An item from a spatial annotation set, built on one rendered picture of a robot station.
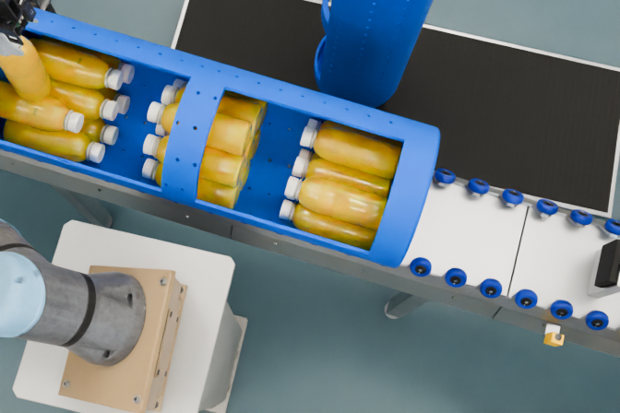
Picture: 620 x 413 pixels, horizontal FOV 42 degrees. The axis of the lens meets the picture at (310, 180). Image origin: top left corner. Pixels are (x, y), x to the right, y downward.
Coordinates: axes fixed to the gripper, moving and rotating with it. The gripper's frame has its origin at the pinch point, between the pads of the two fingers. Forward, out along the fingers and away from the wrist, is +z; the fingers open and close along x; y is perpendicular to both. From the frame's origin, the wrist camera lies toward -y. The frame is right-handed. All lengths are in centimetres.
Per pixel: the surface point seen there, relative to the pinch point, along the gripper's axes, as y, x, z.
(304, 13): 32, 79, 117
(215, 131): 36.0, -0.8, 14.9
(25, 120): -0.3, -7.8, 20.5
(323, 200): 59, -6, 20
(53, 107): 4.3, -4.2, 19.0
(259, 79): 40.8, 11.1, 14.0
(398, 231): 73, -9, 14
